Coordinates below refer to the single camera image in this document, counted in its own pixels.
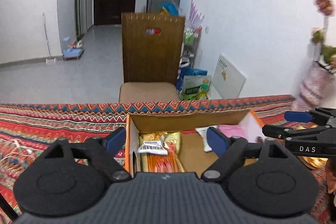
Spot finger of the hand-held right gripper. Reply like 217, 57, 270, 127
284, 107, 336, 125
262, 124, 336, 141

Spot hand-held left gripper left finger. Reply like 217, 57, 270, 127
43, 127, 132, 183

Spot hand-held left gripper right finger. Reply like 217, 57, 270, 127
201, 126, 292, 183

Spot orange cardboard box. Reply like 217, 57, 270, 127
125, 109, 266, 178

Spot heap of yellow snacks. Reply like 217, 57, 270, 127
287, 121, 319, 132

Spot pink snack packet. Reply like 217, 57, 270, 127
219, 124, 245, 138

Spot pink flower vase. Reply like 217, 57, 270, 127
291, 0, 336, 112

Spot white barcode snack packet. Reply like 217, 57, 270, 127
137, 140, 168, 155

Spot golden striped snack packet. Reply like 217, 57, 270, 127
141, 131, 185, 172

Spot patterned red tablecloth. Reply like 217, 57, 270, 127
0, 94, 336, 224

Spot green and white bag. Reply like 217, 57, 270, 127
181, 75, 212, 101

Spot white board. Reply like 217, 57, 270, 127
211, 54, 247, 99

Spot blue carton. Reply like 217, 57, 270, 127
176, 67, 208, 91

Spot wooden chair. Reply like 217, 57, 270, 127
119, 12, 186, 103

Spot blue low stool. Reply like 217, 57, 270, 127
62, 37, 85, 61

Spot white mop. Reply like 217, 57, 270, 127
42, 12, 56, 64

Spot purple paper decoration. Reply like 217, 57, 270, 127
187, 0, 205, 28

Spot blue and yellow toy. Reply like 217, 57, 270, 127
158, 1, 179, 16

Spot wire shelf rack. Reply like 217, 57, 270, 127
180, 26, 203, 70

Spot white cords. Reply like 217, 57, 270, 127
0, 138, 41, 170

